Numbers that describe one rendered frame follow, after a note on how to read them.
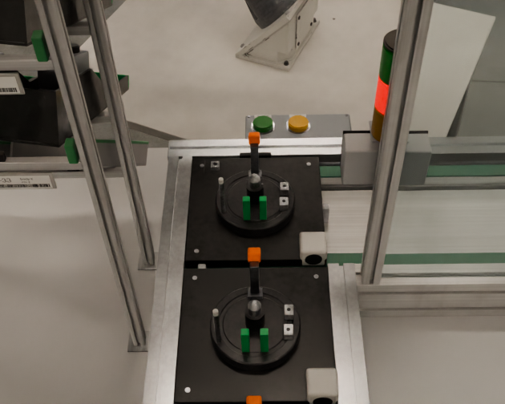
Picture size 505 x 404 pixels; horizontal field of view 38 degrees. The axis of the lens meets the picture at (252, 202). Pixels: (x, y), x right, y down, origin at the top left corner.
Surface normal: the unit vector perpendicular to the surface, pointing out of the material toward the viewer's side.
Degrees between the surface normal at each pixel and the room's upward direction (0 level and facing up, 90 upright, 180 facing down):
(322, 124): 0
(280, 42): 90
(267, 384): 0
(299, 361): 0
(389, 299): 90
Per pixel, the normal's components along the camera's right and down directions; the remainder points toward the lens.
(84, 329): -0.02, -0.65
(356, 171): 0.00, 0.76
